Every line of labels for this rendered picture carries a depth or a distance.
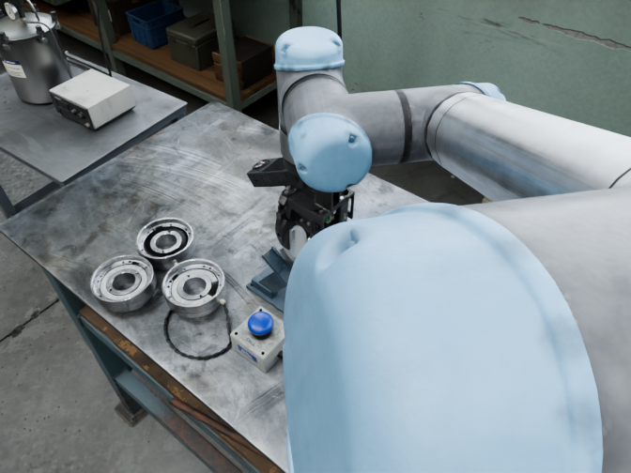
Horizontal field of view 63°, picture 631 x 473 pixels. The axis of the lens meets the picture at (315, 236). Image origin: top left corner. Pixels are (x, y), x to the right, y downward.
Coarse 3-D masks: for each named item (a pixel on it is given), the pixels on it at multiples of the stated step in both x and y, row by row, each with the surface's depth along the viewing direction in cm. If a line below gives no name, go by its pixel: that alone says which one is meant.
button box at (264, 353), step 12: (240, 324) 80; (276, 324) 80; (240, 336) 79; (252, 336) 79; (264, 336) 78; (276, 336) 79; (240, 348) 79; (252, 348) 77; (264, 348) 77; (276, 348) 78; (252, 360) 80; (264, 360) 77; (276, 360) 80; (264, 372) 79
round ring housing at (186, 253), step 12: (144, 228) 96; (144, 240) 95; (156, 240) 95; (168, 240) 98; (180, 240) 95; (192, 240) 94; (144, 252) 93; (180, 252) 92; (192, 252) 97; (156, 264) 92; (168, 264) 92
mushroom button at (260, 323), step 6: (258, 312) 79; (264, 312) 79; (252, 318) 78; (258, 318) 77; (264, 318) 77; (270, 318) 78; (252, 324) 77; (258, 324) 77; (264, 324) 77; (270, 324) 77; (252, 330) 77; (258, 330) 76; (264, 330) 76
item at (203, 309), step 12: (180, 264) 90; (192, 264) 91; (204, 264) 91; (216, 264) 89; (168, 276) 88; (192, 276) 89; (204, 276) 89; (216, 276) 89; (168, 288) 87; (180, 288) 87; (192, 288) 91; (168, 300) 84; (216, 300) 85; (180, 312) 85; (192, 312) 84; (204, 312) 85
